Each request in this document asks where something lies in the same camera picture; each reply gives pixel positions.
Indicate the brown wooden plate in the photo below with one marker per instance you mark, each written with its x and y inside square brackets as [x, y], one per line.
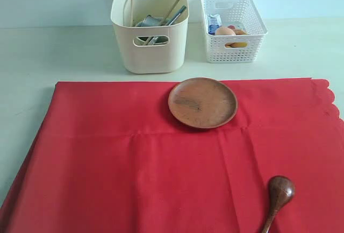
[202, 103]

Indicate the metal table knife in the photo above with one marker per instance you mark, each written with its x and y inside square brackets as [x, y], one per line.
[171, 22]

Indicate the wooden chopstick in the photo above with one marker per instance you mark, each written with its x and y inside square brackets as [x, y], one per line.
[162, 20]
[128, 13]

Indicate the stainless steel cup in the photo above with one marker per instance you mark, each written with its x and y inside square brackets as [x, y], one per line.
[149, 21]

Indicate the brown egg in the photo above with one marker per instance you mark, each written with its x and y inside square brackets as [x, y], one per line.
[224, 31]

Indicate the blue white milk carton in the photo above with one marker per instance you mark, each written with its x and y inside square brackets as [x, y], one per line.
[214, 22]

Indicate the fried chicken piece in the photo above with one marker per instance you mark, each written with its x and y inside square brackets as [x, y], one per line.
[239, 32]

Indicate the pale green bowl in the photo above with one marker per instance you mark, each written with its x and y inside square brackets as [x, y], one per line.
[160, 41]

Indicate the red tablecloth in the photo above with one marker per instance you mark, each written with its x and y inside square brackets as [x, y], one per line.
[110, 157]

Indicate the cream plastic bin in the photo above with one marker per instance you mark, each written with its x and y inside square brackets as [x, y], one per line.
[141, 59]

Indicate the white perforated plastic basket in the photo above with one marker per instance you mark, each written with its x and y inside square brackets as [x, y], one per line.
[244, 15]

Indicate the dark wooden spoon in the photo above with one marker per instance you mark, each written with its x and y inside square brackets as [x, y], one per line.
[281, 191]

